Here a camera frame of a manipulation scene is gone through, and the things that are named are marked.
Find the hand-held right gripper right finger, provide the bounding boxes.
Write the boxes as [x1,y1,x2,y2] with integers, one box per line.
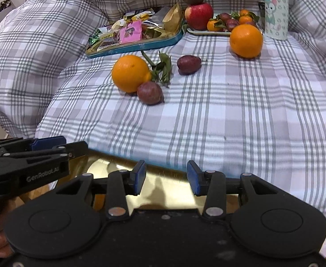
[186,160,280,220]

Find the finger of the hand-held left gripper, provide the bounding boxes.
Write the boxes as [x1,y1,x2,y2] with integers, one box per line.
[2,141,89,160]
[0,136,67,156]

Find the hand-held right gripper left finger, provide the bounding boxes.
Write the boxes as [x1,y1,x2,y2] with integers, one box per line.
[56,160,147,220]

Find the gold metal tray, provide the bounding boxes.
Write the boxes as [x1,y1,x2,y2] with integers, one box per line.
[50,150,243,213]

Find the purple passion fruit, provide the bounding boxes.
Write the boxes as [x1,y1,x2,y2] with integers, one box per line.
[137,81,165,105]
[177,56,202,75]

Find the large orange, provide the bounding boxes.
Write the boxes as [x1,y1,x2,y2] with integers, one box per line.
[112,55,152,93]

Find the round orange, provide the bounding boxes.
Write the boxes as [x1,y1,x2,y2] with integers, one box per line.
[229,24,264,59]

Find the brown striped snack packet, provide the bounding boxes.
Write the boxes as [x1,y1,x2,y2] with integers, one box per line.
[97,38,121,51]

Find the green leafy twig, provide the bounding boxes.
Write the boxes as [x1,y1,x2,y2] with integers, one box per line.
[141,50,173,89]

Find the green foil candy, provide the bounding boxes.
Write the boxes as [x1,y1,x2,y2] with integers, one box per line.
[88,33,102,46]

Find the clear wrapped biscuit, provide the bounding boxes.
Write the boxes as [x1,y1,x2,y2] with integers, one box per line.
[99,29,121,41]

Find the teal snack tin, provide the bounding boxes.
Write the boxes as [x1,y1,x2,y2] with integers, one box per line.
[85,28,184,59]

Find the pink snack packet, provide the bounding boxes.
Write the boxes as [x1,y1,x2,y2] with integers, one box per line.
[119,20,142,44]

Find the white wrapped pastry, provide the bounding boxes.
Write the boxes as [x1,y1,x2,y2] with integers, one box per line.
[111,19,127,30]

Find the white plate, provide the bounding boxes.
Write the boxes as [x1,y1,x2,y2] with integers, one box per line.
[187,27,233,36]

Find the yellow snack packet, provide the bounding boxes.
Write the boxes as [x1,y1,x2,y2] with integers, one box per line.
[135,10,156,20]

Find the silver foil packet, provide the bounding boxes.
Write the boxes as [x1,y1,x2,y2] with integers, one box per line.
[149,7,170,24]

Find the kraft paper packet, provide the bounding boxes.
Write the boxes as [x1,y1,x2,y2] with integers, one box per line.
[163,2,183,32]

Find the red apple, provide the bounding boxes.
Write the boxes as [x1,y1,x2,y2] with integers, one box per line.
[184,2,214,31]

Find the cartoon print water bottle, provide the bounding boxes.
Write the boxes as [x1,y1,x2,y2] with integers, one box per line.
[263,0,289,40]

